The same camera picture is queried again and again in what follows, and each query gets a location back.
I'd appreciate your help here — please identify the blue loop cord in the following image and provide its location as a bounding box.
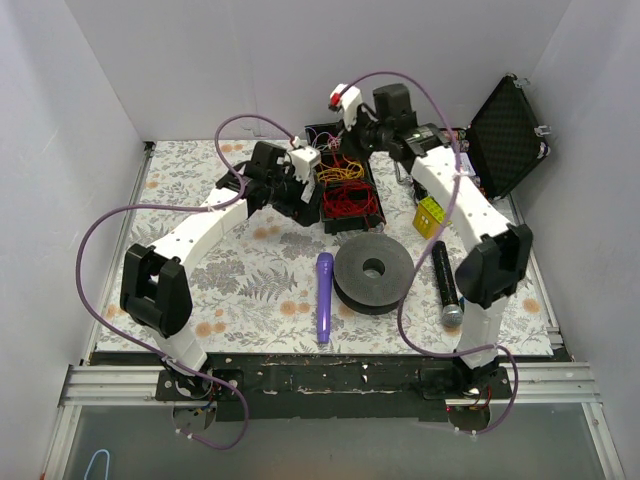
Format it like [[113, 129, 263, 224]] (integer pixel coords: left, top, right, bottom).
[[82, 449, 113, 480]]

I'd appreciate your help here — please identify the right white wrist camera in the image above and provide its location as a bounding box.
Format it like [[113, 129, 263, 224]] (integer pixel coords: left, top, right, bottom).
[[328, 83, 363, 131]]

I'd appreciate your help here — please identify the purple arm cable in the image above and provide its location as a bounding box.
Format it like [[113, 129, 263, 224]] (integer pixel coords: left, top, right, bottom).
[[344, 71, 520, 435], [75, 114, 301, 450]]

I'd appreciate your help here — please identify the black poker chip case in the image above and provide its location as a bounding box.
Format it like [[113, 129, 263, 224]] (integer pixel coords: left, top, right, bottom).
[[394, 73, 551, 202]]

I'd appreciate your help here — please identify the yellow wire bundle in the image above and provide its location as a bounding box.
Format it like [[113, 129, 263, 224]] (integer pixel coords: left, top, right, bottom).
[[317, 157, 366, 184]]

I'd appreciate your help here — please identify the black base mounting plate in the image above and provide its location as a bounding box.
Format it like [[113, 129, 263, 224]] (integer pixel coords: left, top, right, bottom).
[[155, 352, 514, 424]]

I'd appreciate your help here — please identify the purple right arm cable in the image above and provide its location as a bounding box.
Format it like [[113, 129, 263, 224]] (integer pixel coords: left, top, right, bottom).
[[344, 71, 520, 435]]

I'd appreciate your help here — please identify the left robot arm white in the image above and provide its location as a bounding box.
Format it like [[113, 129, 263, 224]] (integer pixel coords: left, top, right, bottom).
[[120, 141, 323, 400]]

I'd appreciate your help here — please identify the grey perforated cable spool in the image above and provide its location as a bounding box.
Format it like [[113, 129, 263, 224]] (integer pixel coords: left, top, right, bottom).
[[333, 232, 414, 315]]

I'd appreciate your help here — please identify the black compartment cable box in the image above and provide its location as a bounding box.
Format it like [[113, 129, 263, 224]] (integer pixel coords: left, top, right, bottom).
[[304, 123, 386, 235]]

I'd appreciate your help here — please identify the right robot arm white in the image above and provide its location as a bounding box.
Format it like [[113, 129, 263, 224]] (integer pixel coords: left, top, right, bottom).
[[329, 83, 533, 398]]

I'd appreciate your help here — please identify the red wire bundle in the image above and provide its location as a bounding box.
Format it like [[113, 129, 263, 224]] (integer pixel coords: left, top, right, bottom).
[[322, 181, 380, 219]]

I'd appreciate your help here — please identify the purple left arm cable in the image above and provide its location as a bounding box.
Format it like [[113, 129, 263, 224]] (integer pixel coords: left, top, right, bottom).
[[75, 114, 301, 450]]

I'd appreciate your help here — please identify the floral patterned table mat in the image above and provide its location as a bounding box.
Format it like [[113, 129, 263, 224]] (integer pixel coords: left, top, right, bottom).
[[103, 140, 552, 356]]

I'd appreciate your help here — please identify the black glitter microphone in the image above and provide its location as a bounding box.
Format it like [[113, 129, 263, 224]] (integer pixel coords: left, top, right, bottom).
[[431, 240, 464, 329]]

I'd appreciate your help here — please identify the white purple wire bundle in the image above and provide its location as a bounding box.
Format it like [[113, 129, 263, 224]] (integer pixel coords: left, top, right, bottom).
[[312, 129, 344, 151]]

